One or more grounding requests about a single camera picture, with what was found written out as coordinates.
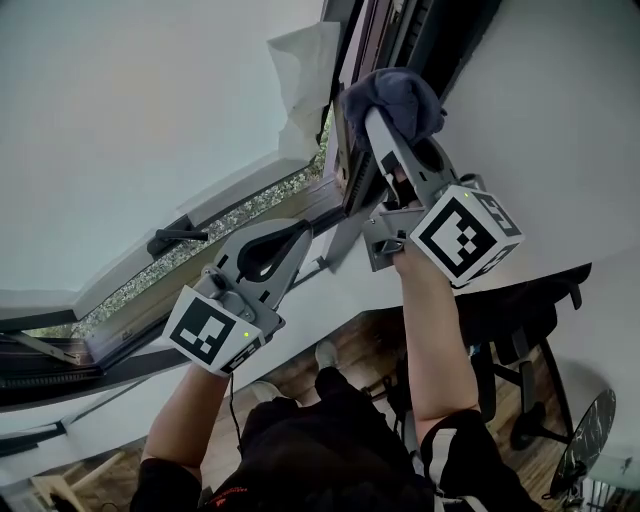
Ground person's right white shoe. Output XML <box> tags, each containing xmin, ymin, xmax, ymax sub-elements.
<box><xmin>314</xmin><ymin>339</ymin><xmax>342</xmax><ymax>372</ymax></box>

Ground dark blue cleaning cloth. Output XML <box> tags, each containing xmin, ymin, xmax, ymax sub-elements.
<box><xmin>339</xmin><ymin>67</ymin><xmax>449</xmax><ymax>151</ymax></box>

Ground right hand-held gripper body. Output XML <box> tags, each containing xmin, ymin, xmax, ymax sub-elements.
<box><xmin>362</xmin><ymin>174</ymin><xmax>526</xmax><ymax>290</ymax></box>

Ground light wooden table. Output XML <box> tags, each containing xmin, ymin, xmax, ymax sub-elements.
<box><xmin>29</xmin><ymin>447</ymin><xmax>141</xmax><ymax>512</ymax></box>

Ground black window handle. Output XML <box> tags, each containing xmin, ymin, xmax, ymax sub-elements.
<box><xmin>146</xmin><ymin>227</ymin><xmax>210</xmax><ymax>256</ymax></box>

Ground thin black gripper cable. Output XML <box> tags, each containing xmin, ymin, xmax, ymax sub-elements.
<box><xmin>227</xmin><ymin>372</ymin><xmax>246</xmax><ymax>454</ymax></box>

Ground round black marble table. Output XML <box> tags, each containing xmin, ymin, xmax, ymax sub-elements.
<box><xmin>542</xmin><ymin>388</ymin><xmax>619</xmax><ymax>501</ymax></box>

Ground person's right forearm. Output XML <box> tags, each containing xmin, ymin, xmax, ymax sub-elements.
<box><xmin>394</xmin><ymin>244</ymin><xmax>481</xmax><ymax>444</ymax></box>

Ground person's right hand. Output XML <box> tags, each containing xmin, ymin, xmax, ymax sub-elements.
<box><xmin>391</xmin><ymin>166</ymin><xmax>421</xmax><ymax>207</ymax></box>

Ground black office chair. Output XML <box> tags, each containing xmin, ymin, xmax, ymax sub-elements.
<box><xmin>449</xmin><ymin>262</ymin><xmax>594</xmax><ymax>451</ymax></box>

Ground person's black t-shirt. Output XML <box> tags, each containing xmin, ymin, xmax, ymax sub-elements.
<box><xmin>129</xmin><ymin>394</ymin><xmax>546</xmax><ymax>512</ymax></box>

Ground dark window frame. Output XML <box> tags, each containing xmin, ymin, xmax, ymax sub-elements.
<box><xmin>0</xmin><ymin>0</ymin><xmax>504</xmax><ymax>416</ymax></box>

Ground person's left forearm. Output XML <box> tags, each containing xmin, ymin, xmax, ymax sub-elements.
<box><xmin>142</xmin><ymin>362</ymin><xmax>236</xmax><ymax>469</ymax></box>

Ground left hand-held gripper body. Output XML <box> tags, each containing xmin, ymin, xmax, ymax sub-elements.
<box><xmin>162</xmin><ymin>266</ymin><xmax>287</xmax><ymax>376</ymax></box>

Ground person's black trousers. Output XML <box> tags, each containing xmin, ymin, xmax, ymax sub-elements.
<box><xmin>247</xmin><ymin>367</ymin><xmax>401</xmax><ymax>436</ymax></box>

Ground glass window sash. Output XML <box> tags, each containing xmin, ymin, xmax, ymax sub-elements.
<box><xmin>0</xmin><ymin>0</ymin><xmax>371</xmax><ymax>341</ymax></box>

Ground white crumpled sheet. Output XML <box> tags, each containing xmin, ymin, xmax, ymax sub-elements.
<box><xmin>266</xmin><ymin>20</ymin><xmax>341</xmax><ymax>161</ymax></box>

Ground flowering green hedge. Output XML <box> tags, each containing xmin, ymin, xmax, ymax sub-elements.
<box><xmin>22</xmin><ymin>107</ymin><xmax>335</xmax><ymax>339</ymax></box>

